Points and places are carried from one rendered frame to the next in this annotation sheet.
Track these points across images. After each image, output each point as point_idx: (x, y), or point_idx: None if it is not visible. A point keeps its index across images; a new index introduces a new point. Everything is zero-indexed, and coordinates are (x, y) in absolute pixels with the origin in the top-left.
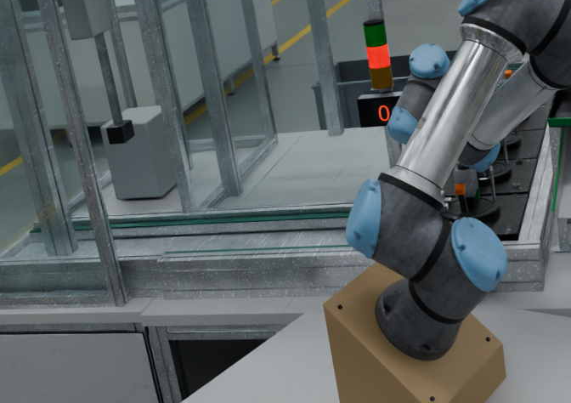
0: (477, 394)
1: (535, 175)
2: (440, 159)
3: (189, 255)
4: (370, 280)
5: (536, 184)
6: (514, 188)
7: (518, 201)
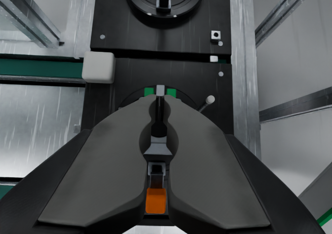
0: None
1: None
2: None
3: None
4: None
5: (235, 22)
6: (212, 41)
7: (223, 92)
